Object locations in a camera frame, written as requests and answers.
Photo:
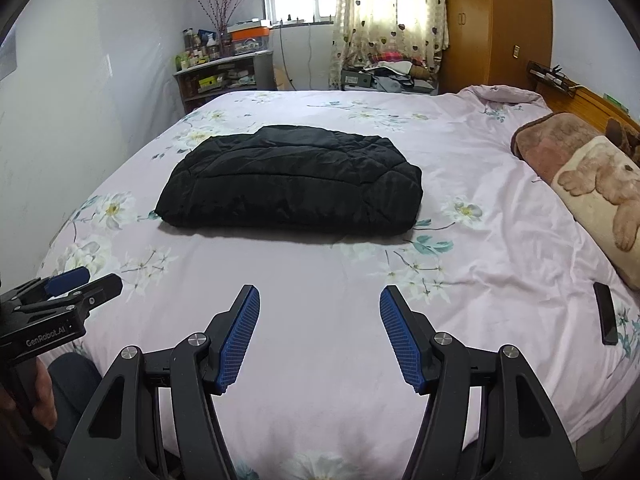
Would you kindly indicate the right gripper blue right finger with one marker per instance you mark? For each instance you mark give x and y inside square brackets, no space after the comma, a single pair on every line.
[438,366]

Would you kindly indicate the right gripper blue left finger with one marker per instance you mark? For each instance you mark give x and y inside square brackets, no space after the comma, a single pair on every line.
[202,366]

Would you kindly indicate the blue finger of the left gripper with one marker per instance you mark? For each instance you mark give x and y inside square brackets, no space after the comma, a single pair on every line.
[58,285]
[98,292]

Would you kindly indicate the black padded jacket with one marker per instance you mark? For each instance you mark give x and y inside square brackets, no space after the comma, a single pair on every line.
[301,178]

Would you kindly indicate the clothes pile by window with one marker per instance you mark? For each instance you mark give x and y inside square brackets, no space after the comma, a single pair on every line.
[390,74]

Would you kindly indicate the person's left hand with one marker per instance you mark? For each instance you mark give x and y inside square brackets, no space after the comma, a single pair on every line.
[27,396]

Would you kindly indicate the pink floral bed sheet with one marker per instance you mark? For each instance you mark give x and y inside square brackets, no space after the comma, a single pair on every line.
[496,259]

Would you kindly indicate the black phone on bed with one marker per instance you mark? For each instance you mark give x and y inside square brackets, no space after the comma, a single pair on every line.
[607,316]

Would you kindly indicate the brown bear print blanket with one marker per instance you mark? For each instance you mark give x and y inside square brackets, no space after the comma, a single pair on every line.
[597,182]

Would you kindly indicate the wooden shelf with clutter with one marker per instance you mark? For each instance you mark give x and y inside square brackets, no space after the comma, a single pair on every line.
[208,70]

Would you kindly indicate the orange storage box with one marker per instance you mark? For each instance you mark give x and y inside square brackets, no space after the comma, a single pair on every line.
[249,37]

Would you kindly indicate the brown teddy bear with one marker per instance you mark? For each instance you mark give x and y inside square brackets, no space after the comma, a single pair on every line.
[625,138]

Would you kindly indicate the wooden headboard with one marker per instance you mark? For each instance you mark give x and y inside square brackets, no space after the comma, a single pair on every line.
[563,95]

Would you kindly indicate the dried branch bouquet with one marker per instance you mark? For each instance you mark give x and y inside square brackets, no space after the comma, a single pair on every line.
[219,12]

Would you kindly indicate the orange wooden wardrobe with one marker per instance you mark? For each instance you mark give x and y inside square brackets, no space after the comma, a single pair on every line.
[493,41]

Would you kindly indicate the heart pattern curtain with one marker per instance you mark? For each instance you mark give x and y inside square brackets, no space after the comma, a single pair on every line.
[364,31]

